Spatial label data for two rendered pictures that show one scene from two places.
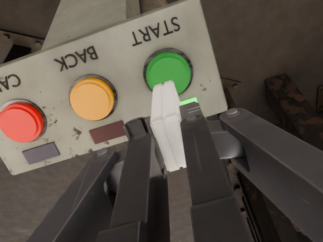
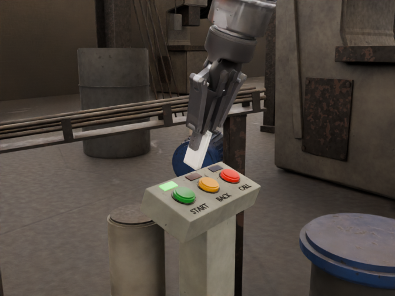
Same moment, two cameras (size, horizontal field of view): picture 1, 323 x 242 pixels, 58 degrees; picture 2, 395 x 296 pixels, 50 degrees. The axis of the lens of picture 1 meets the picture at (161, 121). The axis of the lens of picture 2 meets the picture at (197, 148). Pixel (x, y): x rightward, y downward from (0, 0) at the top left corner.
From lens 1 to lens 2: 62 cm
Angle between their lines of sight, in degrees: 49
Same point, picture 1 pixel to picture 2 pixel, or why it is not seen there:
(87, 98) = (211, 182)
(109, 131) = (193, 176)
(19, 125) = (230, 172)
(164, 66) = (189, 194)
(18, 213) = not seen: hidden behind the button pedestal
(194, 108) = (197, 144)
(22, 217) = not seen: hidden behind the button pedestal
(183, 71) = (180, 194)
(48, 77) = (230, 191)
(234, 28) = not seen: outside the picture
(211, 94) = (158, 192)
